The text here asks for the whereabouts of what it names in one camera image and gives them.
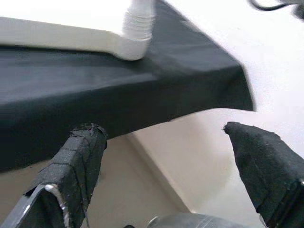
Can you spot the black tablecloth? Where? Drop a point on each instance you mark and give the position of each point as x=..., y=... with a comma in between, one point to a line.
x=118, y=95

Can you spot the white children table top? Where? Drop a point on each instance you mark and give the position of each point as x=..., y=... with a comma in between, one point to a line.
x=71, y=38

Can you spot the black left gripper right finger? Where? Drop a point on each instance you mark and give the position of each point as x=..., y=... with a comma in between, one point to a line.
x=268, y=171

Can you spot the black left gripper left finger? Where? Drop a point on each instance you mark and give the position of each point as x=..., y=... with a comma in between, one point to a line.
x=71, y=171

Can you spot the white plastic table leg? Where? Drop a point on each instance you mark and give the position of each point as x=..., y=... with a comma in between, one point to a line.
x=137, y=21

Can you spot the grey robot leg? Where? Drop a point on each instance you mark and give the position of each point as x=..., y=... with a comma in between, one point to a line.
x=190, y=221

